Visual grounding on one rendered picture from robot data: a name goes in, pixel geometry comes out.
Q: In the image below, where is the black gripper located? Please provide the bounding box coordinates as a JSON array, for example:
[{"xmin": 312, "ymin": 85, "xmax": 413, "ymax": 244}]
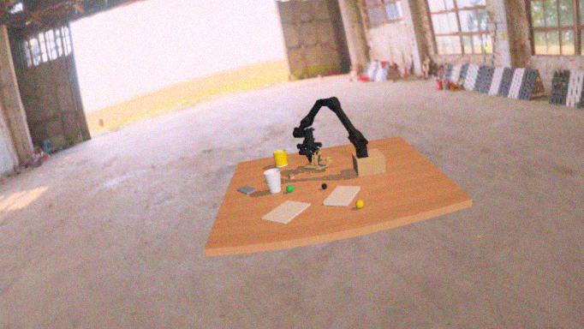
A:
[{"xmin": 299, "ymin": 138, "xmax": 322, "ymax": 163}]

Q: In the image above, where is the yellow mug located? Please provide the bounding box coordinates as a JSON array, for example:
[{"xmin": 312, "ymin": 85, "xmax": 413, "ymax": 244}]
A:
[{"xmin": 273, "ymin": 149, "xmax": 288, "ymax": 167}]

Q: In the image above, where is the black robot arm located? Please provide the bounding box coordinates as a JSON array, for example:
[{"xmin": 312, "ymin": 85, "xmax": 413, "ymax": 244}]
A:
[{"xmin": 293, "ymin": 97, "xmax": 368, "ymax": 159}]

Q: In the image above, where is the grey cup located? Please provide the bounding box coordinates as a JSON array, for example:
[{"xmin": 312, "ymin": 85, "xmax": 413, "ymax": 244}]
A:
[{"xmin": 263, "ymin": 169, "xmax": 281, "ymax": 194}]

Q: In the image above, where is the beige flat rectangular pad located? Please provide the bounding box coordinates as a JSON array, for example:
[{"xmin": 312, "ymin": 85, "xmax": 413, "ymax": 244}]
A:
[{"xmin": 262, "ymin": 200, "xmax": 311, "ymax": 224}]

